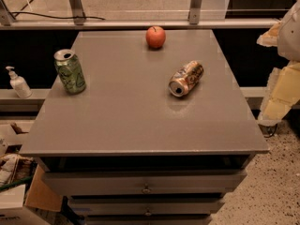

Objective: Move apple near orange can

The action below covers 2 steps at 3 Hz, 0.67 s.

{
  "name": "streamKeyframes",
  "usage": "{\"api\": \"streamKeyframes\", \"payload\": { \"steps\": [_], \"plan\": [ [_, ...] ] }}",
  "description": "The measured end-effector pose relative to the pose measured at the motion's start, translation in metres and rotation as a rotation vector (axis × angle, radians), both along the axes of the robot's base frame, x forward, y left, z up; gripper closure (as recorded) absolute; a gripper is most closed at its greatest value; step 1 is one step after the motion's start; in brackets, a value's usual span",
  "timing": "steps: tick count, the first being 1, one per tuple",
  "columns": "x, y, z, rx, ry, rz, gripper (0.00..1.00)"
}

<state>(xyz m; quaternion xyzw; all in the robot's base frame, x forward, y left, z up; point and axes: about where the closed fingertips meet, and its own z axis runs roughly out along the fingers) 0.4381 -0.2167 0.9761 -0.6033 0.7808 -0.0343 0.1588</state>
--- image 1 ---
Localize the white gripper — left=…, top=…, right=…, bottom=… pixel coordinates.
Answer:
left=257, top=0, right=300, bottom=127

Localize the red apple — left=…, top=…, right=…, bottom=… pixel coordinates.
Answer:
left=145, top=26, right=166, bottom=49

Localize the orange soda can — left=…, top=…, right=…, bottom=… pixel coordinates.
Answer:
left=169, top=61, right=204, bottom=98

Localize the green soda can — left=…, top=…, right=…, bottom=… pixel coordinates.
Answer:
left=53, top=49, right=86, bottom=95

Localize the grey drawer cabinet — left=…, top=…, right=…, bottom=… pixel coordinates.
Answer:
left=22, top=30, right=268, bottom=225

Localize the white pump bottle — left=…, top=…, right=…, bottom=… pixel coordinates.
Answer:
left=6, top=66, right=32, bottom=98

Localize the cardboard box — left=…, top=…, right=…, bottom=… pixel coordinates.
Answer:
left=24, top=166, right=63, bottom=212

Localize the white box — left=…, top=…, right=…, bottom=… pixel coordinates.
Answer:
left=0, top=185, right=50, bottom=225

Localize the black cable right side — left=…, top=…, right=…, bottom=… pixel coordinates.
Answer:
left=262, top=123, right=279, bottom=139

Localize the metal railing frame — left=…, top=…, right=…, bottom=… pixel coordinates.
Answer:
left=0, top=0, right=300, bottom=31

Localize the black cable on floor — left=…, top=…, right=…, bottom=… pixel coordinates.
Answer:
left=8, top=10, right=107, bottom=21

